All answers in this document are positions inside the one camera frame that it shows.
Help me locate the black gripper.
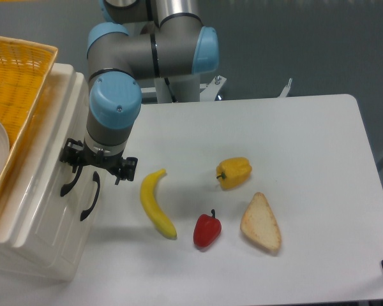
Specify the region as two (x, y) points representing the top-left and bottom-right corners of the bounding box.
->
(59, 138), (138, 185)

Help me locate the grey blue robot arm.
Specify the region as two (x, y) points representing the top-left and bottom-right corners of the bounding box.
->
(59, 1), (220, 181)

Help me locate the white drawer cabinet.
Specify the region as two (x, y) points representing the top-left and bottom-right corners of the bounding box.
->
(0, 64), (106, 281)

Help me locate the yellow banana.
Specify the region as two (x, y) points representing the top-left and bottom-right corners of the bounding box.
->
(140, 168), (177, 240)

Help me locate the yellow woven basket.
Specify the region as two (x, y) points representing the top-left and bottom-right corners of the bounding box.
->
(0, 36), (58, 196)

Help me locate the red bell pepper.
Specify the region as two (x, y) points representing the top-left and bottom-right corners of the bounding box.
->
(193, 209), (222, 249)

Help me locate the yellow bell pepper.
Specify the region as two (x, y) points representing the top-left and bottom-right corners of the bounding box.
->
(216, 157), (252, 190)

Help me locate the slice of bread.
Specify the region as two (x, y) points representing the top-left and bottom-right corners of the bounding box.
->
(240, 192), (282, 256)

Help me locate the black lower drawer handle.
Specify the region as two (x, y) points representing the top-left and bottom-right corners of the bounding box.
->
(80, 171), (101, 222)

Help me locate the black cable on pedestal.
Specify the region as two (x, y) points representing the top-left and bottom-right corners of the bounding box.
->
(163, 76), (179, 103)

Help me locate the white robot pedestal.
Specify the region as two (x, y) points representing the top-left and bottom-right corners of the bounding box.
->
(141, 75), (227, 104)

